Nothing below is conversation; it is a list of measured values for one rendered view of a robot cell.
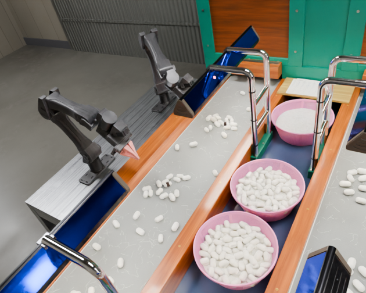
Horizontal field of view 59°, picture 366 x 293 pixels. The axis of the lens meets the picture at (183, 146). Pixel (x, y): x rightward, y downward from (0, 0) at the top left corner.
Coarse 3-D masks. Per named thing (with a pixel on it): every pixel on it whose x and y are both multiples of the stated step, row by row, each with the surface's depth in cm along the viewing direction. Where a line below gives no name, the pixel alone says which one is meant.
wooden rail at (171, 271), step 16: (272, 96) 161; (288, 96) 170; (240, 144) 138; (240, 160) 131; (224, 176) 126; (208, 192) 121; (224, 192) 122; (208, 208) 116; (192, 224) 112; (176, 240) 108; (192, 240) 107; (176, 256) 103; (192, 256) 110; (160, 272) 100; (176, 272) 102; (144, 288) 97; (160, 288) 96; (176, 288) 105
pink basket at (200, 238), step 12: (216, 216) 112; (228, 216) 113; (240, 216) 112; (252, 216) 110; (204, 228) 110; (264, 228) 107; (276, 240) 101; (276, 252) 98; (264, 276) 93; (228, 288) 101; (240, 288) 98
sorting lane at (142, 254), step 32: (224, 96) 174; (256, 96) 168; (192, 128) 157; (160, 160) 144; (192, 160) 140; (224, 160) 136; (192, 192) 126; (128, 224) 120; (160, 224) 117; (96, 256) 112; (128, 256) 110; (160, 256) 107; (64, 288) 105; (96, 288) 103; (128, 288) 101
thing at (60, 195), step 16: (144, 96) 204; (128, 112) 193; (144, 112) 190; (144, 128) 177; (80, 160) 166; (64, 176) 159; (80, 176) 157; (48, 192) 152; (64, 192) 150; (80, 192) 148; (32, 208) 151; (48, 208) 144; (64, 208) 143
